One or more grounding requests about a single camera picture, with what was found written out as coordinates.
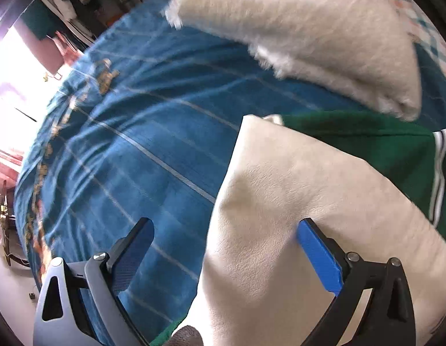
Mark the blue striped blanket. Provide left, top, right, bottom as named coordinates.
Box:
left=13, top=0, right=446, bottom=346

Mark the white fluffy garment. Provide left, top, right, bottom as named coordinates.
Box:
left=164, top=0, right=423, bottom=122

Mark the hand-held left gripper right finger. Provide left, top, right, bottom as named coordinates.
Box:
left=296, top=217, right=417, bottom=346

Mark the teal cloth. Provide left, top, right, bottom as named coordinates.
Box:
left=22, top=0, right=59, bottom=41

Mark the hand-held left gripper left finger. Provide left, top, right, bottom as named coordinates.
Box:
left=33, top=217, right=156, bottom=346

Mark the plaid bed sheet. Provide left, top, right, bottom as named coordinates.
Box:
left=389, top=0, right=446, bottom=91

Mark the green jacket with cream sleeves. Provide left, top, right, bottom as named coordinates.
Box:
left=149, top=113, right=446, bottom=346

